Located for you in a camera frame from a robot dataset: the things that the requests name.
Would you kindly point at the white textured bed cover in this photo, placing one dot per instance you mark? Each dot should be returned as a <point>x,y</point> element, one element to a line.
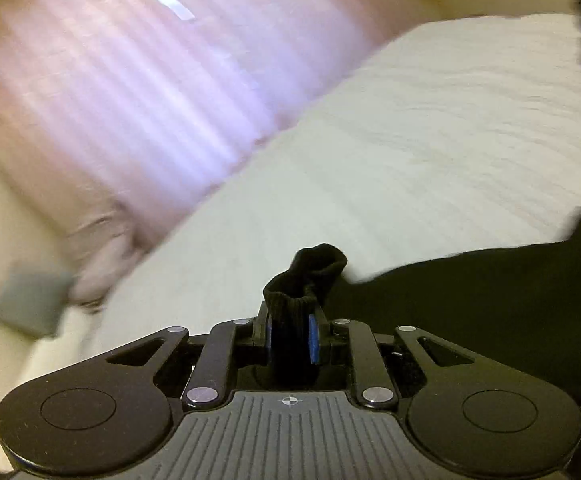
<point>370,160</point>

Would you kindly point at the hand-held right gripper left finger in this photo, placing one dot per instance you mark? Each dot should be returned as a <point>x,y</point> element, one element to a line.
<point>268,341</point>

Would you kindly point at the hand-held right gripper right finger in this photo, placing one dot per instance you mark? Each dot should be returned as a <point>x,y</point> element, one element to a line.
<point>313,341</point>

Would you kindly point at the black pants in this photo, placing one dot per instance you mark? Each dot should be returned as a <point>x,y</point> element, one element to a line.
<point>470,310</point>

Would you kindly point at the crumpled beige cloth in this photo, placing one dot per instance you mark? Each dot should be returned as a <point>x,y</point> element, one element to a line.
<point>101,260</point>

